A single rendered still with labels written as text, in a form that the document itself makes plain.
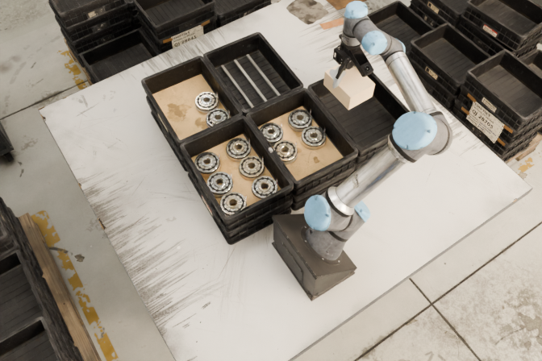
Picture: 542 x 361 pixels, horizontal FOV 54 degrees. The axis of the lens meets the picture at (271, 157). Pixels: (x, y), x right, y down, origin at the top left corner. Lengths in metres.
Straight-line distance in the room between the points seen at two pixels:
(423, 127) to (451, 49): 1.83
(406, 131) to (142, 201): 1.18
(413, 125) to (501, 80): 1.59
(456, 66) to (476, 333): 1.48
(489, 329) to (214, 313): 1.47
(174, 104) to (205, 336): 1.00
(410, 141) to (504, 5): 2.12
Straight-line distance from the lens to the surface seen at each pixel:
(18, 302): 2.65
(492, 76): 3.18
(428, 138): 1.61
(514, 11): 3.61
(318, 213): 1.77
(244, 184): 2.14
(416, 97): 1.82
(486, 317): 2.98
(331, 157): 2.22
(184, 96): 2.44
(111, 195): 2.36
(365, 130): 2.32
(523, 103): 3.11
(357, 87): 2.08
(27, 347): 2.44
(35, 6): 4.50
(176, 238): 2.20
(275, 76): 2.49
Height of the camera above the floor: 2.66
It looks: 56 degrees down
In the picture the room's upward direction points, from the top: straight up
